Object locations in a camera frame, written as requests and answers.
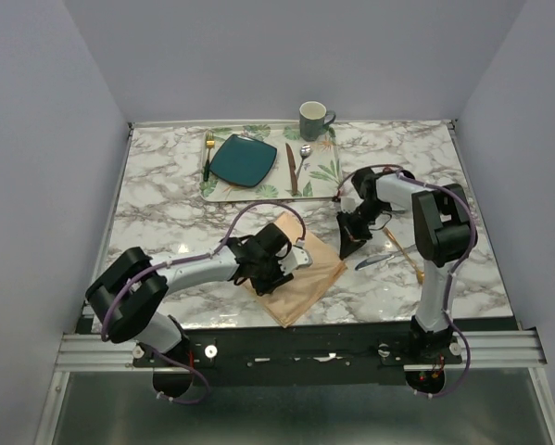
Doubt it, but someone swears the silver spoon on tray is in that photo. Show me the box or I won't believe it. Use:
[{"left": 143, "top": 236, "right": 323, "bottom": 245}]
[{"left": 296, "top": 144, "right": 312, "bottom": 178}]

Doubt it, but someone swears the purple cable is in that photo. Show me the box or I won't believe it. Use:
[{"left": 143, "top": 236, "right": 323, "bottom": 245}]
[
  {"left": 334, "top": 164, "right": 473, "bottom": 400},
  {"left": 100, "top": 199, "right": 309, "bottom": 404}
]

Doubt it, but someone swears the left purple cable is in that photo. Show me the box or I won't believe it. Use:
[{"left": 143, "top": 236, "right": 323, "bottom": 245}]
[{"left": 100, "top": 199, "right": 309, "bottom": 404}]

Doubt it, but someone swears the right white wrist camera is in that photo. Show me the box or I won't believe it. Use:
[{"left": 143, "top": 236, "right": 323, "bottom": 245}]
[{"left": 334, "top": 196, "right": 357, "bottom": 213}]

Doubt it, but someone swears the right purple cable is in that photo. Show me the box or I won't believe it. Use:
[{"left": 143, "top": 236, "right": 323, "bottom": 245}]
[{"left": 334, "top": 164, "right": 473, "bottom": 400}]

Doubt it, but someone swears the teal square plate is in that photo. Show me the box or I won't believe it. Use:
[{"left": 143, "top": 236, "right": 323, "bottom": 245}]
[{"left": 210, "top": 134, "right": 277, "bottom": 188}]

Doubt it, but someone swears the orange cloth napkin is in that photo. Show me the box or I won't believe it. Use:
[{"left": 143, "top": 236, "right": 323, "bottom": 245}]
[{"left": 244, "top": 229, "right": 347, "bottom": 327}]

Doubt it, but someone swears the grey green mug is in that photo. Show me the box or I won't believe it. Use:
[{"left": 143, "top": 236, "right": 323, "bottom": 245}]
[{"left": 298, "top": 101, "right": 336, "bottom": 142}]

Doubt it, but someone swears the aluminium frame rail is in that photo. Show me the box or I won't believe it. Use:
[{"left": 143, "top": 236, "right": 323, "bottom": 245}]
[{"left": 55, "top": 330, "right": 547, "bottom": 373}]

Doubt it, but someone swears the gold spoon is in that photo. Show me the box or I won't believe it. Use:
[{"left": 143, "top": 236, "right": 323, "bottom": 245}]
[{"left": 383, "top": 228, "right": 424, "bottom": 285}]

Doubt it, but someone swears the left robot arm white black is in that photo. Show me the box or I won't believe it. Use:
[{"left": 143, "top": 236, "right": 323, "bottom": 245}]
[{"left": 85, "top": 223, "right": 311, "bottom": 366}]

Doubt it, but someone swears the brown handled knife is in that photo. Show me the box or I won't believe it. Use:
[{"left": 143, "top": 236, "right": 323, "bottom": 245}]
[{"left": 285, "top": 143, "right": 298, "bottom": 196}]

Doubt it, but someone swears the gold fork green handle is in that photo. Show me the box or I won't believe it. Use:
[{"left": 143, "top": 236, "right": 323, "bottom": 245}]
[{"left": 203, "top": 131, "right": 215, "bottom": 182}]

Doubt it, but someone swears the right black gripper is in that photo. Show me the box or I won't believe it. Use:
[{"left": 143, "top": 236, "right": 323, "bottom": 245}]
[{"left": 336, "top": 201, "right": 390, "bottom": 261}]

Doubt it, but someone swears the silver table knife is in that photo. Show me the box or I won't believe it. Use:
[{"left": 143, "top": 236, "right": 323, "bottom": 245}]
[{"left": 355, "top": 254, "right": 394, "bottom": 271}]

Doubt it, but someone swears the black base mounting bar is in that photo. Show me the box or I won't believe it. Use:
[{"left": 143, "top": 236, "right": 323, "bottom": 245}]
[{"left": 134, "top": 322, "right": 463, "bottom": 387}]

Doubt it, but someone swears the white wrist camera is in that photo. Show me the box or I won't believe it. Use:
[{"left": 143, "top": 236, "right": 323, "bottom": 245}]
[
  {"left": 278, "top": 239, "right": 313, "bottom": 275},
  {"left": 334, "top": 196, "right": 357, "bottom": 213}
]

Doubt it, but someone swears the leaf pattern serving tray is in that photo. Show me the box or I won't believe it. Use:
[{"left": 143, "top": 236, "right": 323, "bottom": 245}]
[{"left": 200, "top": 123, "right": 343, "bottom": 203}]

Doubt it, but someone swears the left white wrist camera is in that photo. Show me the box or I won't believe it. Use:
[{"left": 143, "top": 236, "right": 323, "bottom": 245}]
[{"left": 278, "top": 239, "right": 313, "bottom": 275}]

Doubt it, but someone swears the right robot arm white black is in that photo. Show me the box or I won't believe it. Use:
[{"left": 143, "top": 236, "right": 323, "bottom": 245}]
[{"left": 334, "top": 165, "right": 478, "bottom": 363}]

